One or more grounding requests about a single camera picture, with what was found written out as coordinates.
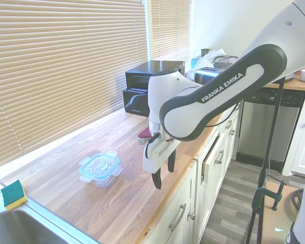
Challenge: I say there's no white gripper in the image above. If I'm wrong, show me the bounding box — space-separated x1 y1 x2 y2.
142 131 180 191

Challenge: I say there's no clear lid with teal seal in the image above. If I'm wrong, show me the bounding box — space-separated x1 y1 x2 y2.
78 149 123 183

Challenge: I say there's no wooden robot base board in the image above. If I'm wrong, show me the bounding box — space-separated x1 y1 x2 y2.
258 179 305 226

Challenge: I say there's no clear glass food container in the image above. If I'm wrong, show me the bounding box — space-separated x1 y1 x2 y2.
80 165 119 188

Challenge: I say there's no ajar white drawer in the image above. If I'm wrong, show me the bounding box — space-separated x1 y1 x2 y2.
200 131 221 184

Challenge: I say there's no black box appliance with swoosh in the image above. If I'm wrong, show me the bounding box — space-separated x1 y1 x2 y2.
122 87 151 118

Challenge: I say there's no black toaster oven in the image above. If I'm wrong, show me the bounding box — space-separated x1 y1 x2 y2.
125 60 186 90

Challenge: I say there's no black tripod stand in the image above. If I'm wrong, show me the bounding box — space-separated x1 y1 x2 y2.
245 77 287 244

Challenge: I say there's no silver toaster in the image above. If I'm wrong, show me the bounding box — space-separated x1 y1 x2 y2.
194 67 225 85

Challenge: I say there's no green clamp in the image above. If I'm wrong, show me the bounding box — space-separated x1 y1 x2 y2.
267 174 287 211

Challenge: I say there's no stainless steel dishwasher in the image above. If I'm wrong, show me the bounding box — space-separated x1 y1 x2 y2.
237 88 305 164

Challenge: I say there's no white plastic bag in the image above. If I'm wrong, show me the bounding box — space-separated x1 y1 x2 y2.
195 48 227 70

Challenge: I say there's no narrow beige window blind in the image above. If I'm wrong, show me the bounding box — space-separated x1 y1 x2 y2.
150 0 193 62

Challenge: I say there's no wide beige window blind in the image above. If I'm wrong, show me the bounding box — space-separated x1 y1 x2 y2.
0 0 148 171

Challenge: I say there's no yellow and green sponge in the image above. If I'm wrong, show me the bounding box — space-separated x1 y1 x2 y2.
0 179 28 211

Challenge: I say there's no stainless steel sink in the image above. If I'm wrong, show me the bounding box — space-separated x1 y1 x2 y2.
0 203 100 244

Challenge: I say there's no grey and maroon wrist camera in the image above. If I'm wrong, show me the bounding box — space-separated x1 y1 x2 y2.
137 128 153 146

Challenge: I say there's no long silver cabinet handle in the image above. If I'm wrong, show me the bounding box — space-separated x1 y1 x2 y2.
168 203 187 232

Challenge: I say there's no black wire basket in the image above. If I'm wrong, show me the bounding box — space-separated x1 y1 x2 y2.
212 54 239 69

